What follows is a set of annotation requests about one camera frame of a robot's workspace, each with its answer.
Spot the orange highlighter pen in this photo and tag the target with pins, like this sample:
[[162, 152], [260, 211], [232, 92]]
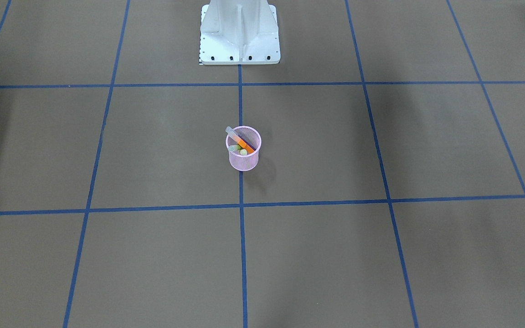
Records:
[[239, 140]]

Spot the green highlighter pen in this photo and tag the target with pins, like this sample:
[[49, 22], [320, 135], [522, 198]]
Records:
[[234, 148]]

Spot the pink mesh pen holder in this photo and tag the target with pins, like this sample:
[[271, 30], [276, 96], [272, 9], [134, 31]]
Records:
[[245, 163]]

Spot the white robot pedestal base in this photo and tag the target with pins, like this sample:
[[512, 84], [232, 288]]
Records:
[[239, 32]]

